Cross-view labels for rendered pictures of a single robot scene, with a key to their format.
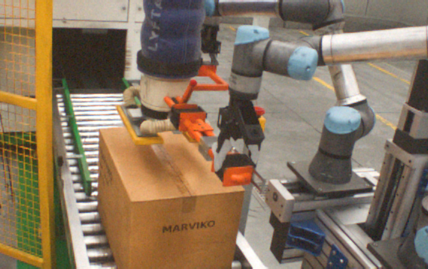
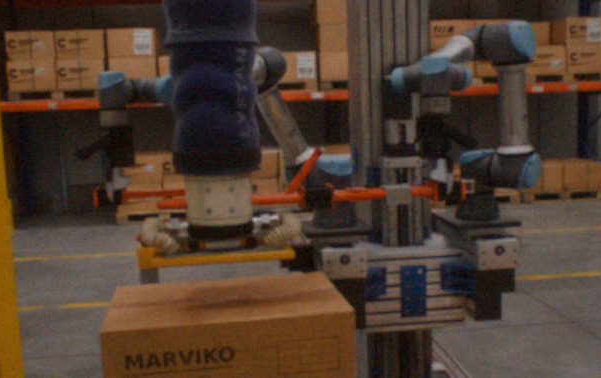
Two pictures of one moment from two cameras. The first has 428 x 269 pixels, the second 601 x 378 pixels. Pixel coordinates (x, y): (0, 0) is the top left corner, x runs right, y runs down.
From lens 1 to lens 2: 205 cm
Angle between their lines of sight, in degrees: 72
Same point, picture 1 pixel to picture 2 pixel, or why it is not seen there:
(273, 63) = (460, 80)
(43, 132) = not seen: outside the picture
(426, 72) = not seen: hidden behind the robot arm
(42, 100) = (14, 333)
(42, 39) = (1, 199)
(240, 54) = (446, 78)
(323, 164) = (345, 210)
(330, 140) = (344, 184)
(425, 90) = (409, 102)
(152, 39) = (242, 123)
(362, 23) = not seen: outside the picture
